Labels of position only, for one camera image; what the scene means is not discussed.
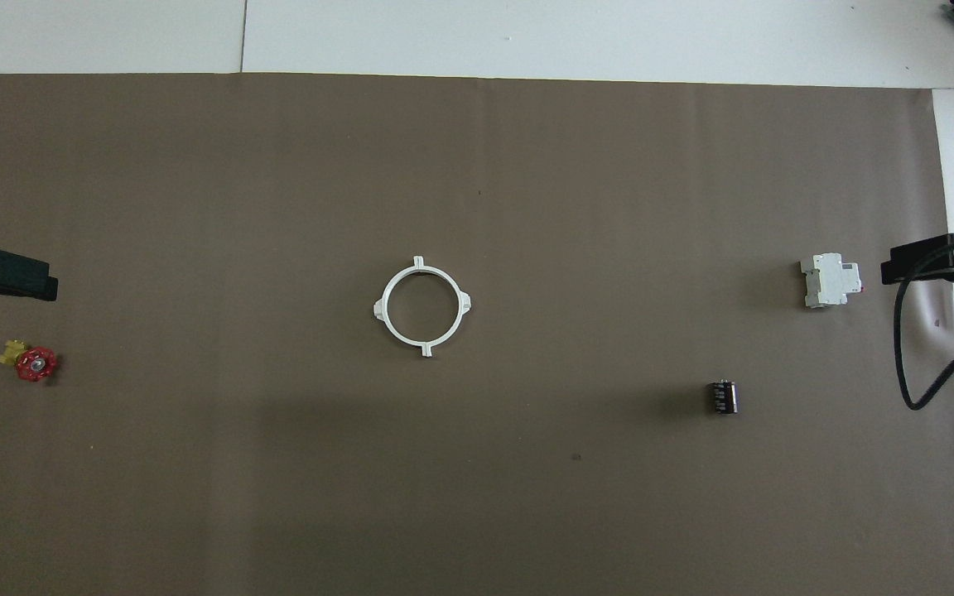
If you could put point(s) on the black cylindrical capacitor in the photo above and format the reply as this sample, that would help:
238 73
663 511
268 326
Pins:
723 397

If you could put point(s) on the red handwheel brass valve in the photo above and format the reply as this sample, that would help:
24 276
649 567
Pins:
35 363

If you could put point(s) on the brown paper mat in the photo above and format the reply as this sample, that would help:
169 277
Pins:
444 455

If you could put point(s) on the white circuit breaker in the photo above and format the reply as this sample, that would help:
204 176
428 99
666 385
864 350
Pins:
829 280

